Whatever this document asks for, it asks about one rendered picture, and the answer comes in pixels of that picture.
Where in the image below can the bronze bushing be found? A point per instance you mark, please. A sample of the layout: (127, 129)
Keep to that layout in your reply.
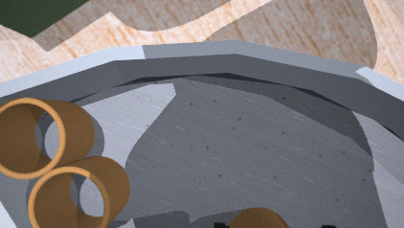
(20, 156)
(258, 218)
(50, 203)

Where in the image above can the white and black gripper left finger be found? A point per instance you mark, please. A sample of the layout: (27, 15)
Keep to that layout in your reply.
(220, 225)

